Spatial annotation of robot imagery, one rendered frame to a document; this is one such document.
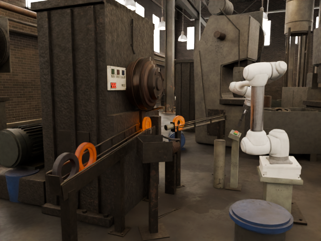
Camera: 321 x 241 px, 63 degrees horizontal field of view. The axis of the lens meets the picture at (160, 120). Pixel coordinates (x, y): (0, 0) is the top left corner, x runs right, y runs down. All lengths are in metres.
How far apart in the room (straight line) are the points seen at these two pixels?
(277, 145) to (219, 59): 2.86
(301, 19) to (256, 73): 8.75
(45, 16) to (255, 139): 1.94
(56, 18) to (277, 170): 2.15
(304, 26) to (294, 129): 6.92
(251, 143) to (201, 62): 3.03
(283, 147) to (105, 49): 1.62
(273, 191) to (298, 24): 8.84
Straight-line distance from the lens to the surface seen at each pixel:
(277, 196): 2.51
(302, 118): 4.37
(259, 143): 2.31
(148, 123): 2.46
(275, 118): 4.24
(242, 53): 4.82
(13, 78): 9.26
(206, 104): 5.03
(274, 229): 1.46
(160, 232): 2.15
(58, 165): 1.47
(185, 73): 6.57
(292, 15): 10.97
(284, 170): 2.40
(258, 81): 2.21
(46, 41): 2.37
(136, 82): 2.20
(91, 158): 1.73
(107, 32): 2.10
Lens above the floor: 1.08
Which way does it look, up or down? 7 degrees down
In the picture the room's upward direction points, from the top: straight up
